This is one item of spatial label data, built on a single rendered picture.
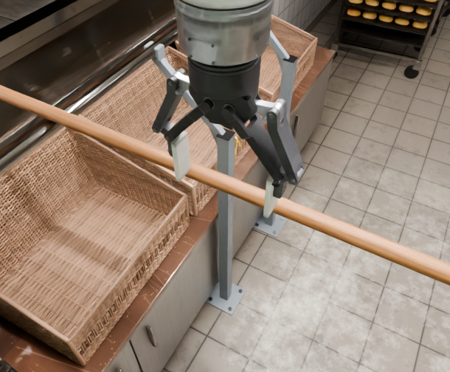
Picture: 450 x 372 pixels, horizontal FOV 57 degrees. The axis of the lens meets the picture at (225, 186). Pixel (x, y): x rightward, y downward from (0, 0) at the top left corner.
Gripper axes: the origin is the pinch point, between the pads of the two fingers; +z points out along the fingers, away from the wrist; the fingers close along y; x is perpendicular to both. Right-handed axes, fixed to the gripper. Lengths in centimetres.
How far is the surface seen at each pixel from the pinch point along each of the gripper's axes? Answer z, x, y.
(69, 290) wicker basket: 72, -2, -53
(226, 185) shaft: 11.5, 9.5, -5.0
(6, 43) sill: 15, 30, -84
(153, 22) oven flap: 35, 91, -83
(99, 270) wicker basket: 73, 8, -50
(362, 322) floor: 132, 65, 32
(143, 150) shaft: 11.2, 9.7, -22.9
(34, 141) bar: 14.7, 4.0, -46.8
